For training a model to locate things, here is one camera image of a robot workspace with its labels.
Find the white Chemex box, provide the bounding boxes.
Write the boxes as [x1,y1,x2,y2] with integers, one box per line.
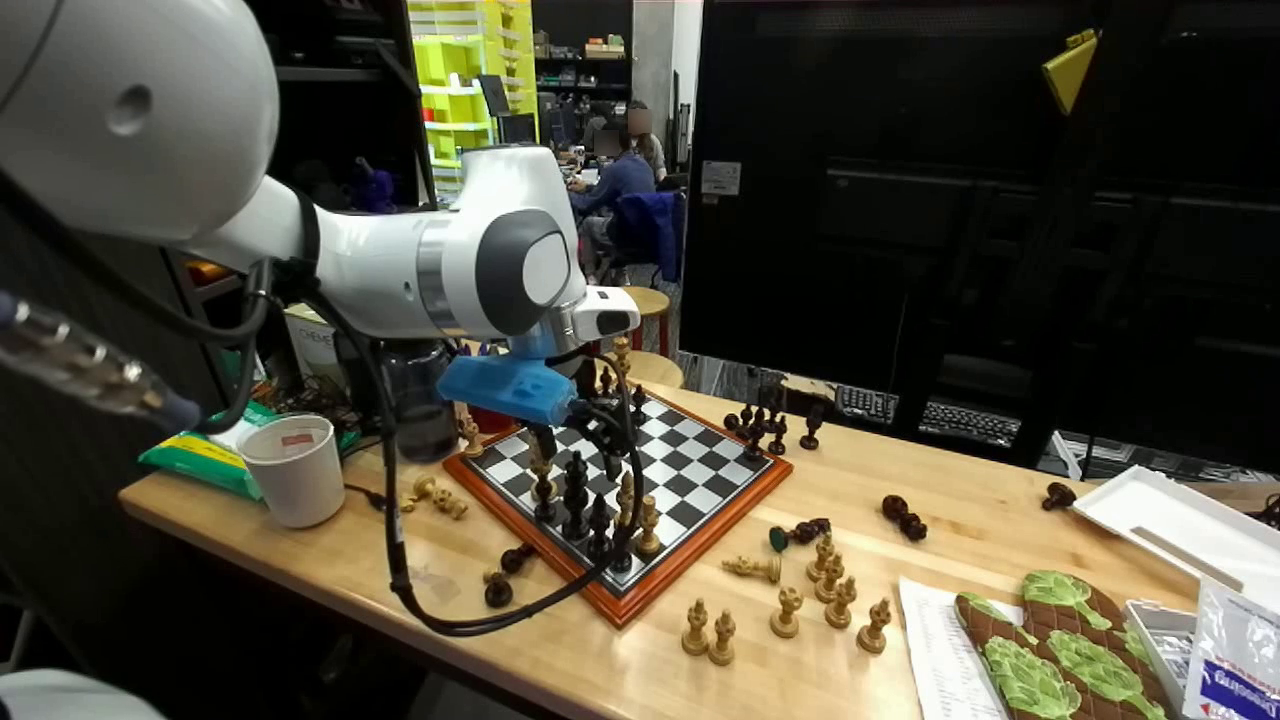
[281,300,352,395]

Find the white paper towel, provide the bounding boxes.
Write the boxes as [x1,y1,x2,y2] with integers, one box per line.
[892,575,1015,720]

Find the white paper cup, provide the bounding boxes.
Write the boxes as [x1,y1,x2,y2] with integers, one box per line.
[234,412,352,533]

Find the dark chess piece green base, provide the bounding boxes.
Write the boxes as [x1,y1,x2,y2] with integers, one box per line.
[762,510,835,557]

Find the yellow triangular flag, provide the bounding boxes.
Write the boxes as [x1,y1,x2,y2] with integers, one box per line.
[1041,22,1105,121]

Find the white label on partition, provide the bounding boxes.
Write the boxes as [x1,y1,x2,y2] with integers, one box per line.
[701,156,744,204]

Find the clear plastic container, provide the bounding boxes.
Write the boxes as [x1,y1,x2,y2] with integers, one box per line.
[1124,595,1201,692]

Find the grey ribbed cable connector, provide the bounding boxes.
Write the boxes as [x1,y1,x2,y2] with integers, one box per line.
[0,292,202,431]

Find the black bottle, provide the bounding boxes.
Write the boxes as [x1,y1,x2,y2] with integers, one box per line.
[385,336,462,469]

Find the checkered wooden chess board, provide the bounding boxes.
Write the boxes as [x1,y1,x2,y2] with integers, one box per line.
[438,374,796,633]

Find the yellow green shelf bins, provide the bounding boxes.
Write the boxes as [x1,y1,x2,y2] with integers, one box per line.
[404,0,543,204]

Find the green wipes packet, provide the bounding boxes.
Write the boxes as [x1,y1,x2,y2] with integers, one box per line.
[135,395,369,506]

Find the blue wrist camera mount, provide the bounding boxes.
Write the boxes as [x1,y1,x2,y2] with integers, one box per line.
[434,348,580,431]

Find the dark shelf unit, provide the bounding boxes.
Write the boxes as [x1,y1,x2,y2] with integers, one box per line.
[244,0,434,211]

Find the plastic bag blue print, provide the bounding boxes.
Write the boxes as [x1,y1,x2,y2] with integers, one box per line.
[1179,573,1280,720]

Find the brown green patterned cloth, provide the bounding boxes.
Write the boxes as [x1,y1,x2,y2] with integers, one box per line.
[953,567,1176,720]

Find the tall light chess king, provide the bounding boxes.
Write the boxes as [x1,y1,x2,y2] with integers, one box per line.
[609,331,641,390]

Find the tall black chess piece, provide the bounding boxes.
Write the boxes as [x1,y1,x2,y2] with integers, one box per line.
[561,448,596,544]

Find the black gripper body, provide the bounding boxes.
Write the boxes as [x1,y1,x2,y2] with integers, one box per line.
[562,348,610,416]

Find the round wooden stool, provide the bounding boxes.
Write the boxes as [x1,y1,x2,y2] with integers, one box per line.
[633,348,686,395]
[622,278,677,361]

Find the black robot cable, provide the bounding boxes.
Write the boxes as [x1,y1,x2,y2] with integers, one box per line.
[374,331,651,640]

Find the white tray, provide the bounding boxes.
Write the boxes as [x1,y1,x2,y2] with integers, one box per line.
[1066,461,1280,601]

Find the person in blue sweater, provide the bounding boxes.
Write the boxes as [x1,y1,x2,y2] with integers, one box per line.
[569,121,661,225]

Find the person with long hair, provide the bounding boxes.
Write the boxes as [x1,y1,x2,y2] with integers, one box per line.
[622,95,672,182]

